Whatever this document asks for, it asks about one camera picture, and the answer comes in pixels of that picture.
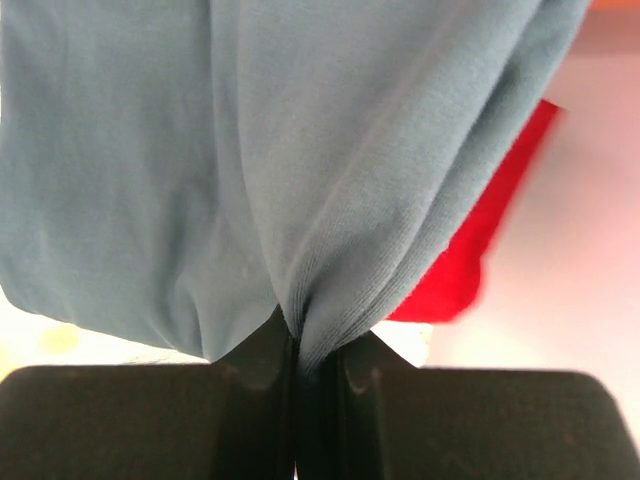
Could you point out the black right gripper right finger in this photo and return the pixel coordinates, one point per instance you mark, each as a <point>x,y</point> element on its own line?
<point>379,417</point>

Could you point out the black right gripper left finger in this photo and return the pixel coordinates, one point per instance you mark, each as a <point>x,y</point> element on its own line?
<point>225,420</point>

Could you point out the blue-grey t-shirt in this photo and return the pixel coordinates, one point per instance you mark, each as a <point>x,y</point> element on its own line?
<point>173,171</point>

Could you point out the red folded t-shirt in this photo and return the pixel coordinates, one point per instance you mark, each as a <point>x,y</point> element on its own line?
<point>452,283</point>

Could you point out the floral patterned table mat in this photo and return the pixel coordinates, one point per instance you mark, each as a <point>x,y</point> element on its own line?
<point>28,340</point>

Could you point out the orange plastic basket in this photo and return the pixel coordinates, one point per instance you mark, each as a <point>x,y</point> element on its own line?
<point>613,4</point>

